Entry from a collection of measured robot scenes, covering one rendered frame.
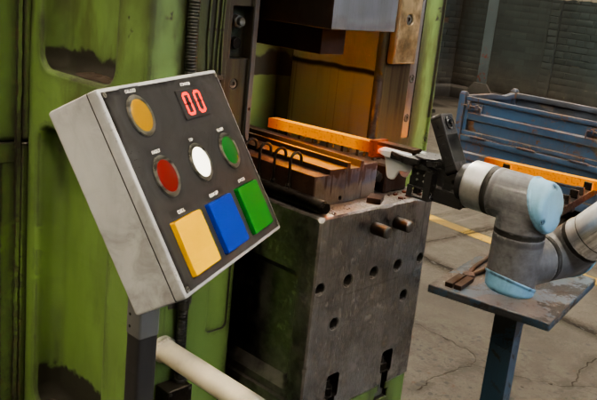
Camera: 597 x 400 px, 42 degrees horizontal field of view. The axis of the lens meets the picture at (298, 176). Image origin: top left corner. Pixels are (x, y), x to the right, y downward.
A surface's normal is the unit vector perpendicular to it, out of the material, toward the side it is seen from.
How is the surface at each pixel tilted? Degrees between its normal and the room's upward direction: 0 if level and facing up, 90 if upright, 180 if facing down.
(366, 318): 90
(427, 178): 89
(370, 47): 90
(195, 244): 60
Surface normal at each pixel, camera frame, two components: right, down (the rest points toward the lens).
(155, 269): -0.33, 0.20
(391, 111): 0.72, 0.24
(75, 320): -0.69, 0.11
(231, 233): 0.87, -0.33
